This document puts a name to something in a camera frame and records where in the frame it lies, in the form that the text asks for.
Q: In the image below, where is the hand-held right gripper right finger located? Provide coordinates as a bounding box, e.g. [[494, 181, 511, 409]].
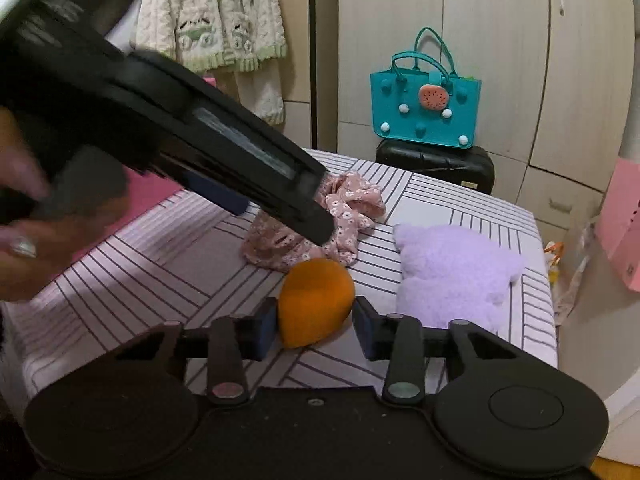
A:
[[351, 297, 523, 406]]

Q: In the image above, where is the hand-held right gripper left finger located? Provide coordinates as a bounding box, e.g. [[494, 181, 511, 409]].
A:
[[102, 297, 281, 406]]

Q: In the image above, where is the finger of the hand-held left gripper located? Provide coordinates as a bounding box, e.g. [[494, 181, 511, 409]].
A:
[[181, 169, 250, 217], [160, 80, 334, 244]]

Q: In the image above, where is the pink floral cloth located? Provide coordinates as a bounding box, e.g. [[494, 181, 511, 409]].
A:
[[242, 170, 387, 273]]

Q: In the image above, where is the person's left hand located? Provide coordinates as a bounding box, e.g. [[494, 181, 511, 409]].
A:
[[0, 110, 131, 304]]

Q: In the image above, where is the striped bed sheet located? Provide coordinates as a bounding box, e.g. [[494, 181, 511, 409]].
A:
[[2, 147, 558, 411]]

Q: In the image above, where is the purple plush pillow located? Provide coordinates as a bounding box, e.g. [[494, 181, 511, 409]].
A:
[[392, 223, 526, 333]]

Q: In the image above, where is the cream knitted sweater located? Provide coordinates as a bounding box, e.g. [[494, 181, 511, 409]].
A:
[[135, 0, 289, 127]]

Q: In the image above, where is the black suitcase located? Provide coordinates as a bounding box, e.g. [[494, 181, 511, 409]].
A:
[[375, 138, 496, 196]]

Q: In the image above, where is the teal tote bag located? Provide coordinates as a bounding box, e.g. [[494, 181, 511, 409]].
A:
[[370, 27, 476, 150]]

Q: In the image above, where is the clear plastic bag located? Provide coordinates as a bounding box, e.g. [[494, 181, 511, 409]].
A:
[[542, 212, 601, 326]]

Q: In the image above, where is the beige wardrobe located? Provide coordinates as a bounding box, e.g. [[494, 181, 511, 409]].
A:
[[337, 0, 640, 231]]

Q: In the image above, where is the pink hanging bag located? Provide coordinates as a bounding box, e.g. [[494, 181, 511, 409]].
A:
[[595, 157, 640, 293]]

